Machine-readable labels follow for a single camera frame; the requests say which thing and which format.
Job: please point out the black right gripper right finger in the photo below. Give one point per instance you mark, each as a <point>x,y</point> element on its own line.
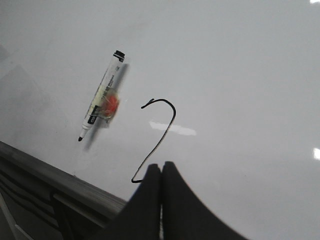
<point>184,216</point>

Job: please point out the white whiteboard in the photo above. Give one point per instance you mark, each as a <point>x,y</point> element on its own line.
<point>228,90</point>

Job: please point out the white whiteboard marker with tape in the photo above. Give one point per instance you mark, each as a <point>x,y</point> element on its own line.
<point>107,82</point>

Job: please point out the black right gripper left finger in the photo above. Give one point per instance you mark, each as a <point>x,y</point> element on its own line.
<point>140,218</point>

